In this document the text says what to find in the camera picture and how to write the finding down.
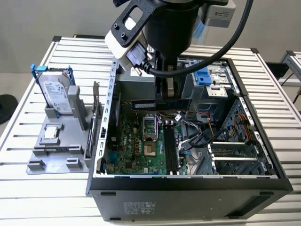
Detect RAM stick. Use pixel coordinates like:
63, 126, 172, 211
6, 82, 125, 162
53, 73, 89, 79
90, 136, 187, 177
34, 145, 82, 153
131, 98, 192, 111

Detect black RAM slot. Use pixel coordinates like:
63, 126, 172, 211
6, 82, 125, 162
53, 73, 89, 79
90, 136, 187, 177
169, 121, 178, 175
172, 121, 181, 175
166, 121, 174, 175
164, 121, 172, 175

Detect blue plastic drive latch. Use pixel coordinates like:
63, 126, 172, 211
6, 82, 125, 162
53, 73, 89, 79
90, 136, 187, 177
192, 67, 210, 86

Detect grey power supply unit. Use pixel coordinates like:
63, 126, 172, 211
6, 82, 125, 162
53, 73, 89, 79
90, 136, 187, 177
117, 68, 157, 113

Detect silver optical drive bay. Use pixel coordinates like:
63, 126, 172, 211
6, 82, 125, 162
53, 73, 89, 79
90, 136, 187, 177
183, 58, 239, 118

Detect black strip yellow end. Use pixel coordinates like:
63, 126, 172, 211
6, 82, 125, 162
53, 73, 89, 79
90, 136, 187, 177
72, 34, 106, 40

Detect black case fan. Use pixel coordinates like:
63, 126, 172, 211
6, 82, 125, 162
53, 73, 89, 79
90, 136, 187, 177
112, 93, 123, 132

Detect CPU socket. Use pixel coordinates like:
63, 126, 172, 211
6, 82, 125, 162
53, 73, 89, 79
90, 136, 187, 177
143, 140, 158, 157

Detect metal slat side table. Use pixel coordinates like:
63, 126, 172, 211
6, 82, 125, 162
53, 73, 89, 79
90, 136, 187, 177
278, 50, 301, 87

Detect green motherboard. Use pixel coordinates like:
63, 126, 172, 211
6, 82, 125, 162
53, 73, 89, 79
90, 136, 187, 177
106, 115, 189, 175

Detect grey hard disk bay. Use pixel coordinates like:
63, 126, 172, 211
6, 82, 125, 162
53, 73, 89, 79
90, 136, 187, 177
206, 142, 269, 175

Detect hard disk in blue carrier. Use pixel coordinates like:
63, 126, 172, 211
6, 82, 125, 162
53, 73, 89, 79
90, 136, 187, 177
31, 63, 76, 116

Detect black graphics card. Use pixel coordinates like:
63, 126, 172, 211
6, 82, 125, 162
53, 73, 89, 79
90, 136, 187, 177
85, 81, 103, 159

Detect blue expansion slot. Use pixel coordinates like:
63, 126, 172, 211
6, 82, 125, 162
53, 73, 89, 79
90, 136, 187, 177
108, 152, 119, 165

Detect grey parts rack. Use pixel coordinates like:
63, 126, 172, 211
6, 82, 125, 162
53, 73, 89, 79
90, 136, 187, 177
25, 85, 104, 175

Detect silver CPU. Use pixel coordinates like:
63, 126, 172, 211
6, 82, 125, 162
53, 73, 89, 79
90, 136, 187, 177
44, 125, 59, 139

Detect black open PC case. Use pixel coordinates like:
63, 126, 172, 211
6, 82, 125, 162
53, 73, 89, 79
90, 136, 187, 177
86, 49, 293, 222

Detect round black floor base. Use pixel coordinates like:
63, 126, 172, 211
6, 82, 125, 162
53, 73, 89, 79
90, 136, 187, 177
0, 94, 19, 125

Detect black camera bracket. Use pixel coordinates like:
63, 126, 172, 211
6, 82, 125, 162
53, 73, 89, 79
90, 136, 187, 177
110, 0, 165, 49

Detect grey camera box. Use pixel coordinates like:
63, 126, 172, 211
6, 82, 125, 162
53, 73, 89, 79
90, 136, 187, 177
204, 3, 237, 29

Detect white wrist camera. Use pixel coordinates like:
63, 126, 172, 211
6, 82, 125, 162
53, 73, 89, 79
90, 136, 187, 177
104, 17, 148, 71

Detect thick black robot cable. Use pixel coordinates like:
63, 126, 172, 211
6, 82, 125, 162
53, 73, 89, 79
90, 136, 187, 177
138, 0, 255, 78

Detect metal socket cover frame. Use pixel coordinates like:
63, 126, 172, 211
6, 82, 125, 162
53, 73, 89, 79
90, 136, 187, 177
142, 113, 158, 142

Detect black cable bundle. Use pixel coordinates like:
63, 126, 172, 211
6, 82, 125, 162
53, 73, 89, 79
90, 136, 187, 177
183, 128, 226, 151

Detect orange yellow power wires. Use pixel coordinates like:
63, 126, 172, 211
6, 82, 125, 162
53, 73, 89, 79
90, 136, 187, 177
231, 113, 257, 145

